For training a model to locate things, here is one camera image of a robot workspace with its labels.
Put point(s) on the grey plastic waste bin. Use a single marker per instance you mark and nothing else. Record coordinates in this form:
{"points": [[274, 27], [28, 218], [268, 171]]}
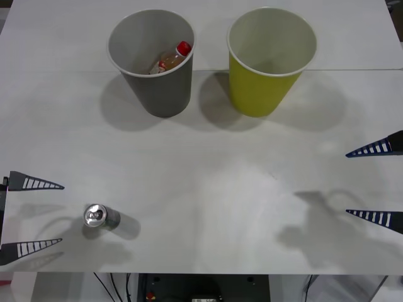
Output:
{"points": [[163, 94]]}

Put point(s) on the plastic bottle with red cap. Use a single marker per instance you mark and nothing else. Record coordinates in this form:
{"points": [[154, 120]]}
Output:
{"points": [[171, 59]]}

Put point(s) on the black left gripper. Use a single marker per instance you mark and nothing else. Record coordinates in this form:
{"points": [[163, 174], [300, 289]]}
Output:
{"points": [[2, 217]]}

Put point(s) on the black robot base box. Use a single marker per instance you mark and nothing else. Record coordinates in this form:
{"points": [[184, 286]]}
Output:
{"points": [[204, 286]]}

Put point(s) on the red emergency stop button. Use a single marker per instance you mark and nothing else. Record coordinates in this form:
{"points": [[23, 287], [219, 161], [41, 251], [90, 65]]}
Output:
{"points": [[151, 296]]}

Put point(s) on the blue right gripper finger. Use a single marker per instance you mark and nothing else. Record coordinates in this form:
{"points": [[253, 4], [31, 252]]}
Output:
{"points": [[395, 220], [395, 144]]}

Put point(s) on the yellow-green plastic waste bin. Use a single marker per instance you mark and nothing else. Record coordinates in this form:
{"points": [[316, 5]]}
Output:
{"points": [[258, 91]]}

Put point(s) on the dark grey drink can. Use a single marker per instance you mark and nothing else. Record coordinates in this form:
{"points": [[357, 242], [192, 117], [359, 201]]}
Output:
{"points": [[96, 215]]}

